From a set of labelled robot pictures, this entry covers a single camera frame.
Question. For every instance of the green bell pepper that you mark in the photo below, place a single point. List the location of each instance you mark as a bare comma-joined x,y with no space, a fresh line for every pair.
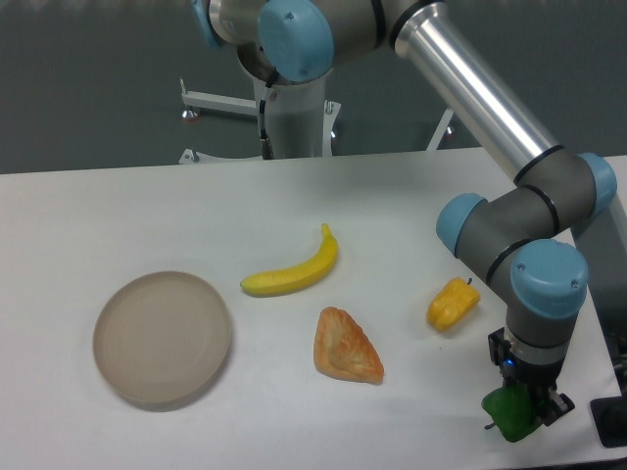
512,412

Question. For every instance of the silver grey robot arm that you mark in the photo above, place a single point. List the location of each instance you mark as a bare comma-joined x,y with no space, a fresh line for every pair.
511,243

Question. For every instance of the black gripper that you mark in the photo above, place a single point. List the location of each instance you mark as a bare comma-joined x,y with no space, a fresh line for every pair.
536,368

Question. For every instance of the black device at table edge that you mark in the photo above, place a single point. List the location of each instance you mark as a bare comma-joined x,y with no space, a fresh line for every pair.
610,420

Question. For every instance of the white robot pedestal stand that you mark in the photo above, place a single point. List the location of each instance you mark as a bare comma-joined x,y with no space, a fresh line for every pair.
374,104

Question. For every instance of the yellow banana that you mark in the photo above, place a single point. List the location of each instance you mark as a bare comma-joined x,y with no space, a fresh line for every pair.
297,277

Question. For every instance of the triangular golden pastry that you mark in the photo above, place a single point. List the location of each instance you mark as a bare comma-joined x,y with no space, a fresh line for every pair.
342,351

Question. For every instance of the beige round plate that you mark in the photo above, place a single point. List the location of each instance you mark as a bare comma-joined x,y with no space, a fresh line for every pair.
162,339

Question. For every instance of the yellow bell pepper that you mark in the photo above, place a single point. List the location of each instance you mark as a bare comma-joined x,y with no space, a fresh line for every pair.
452,304

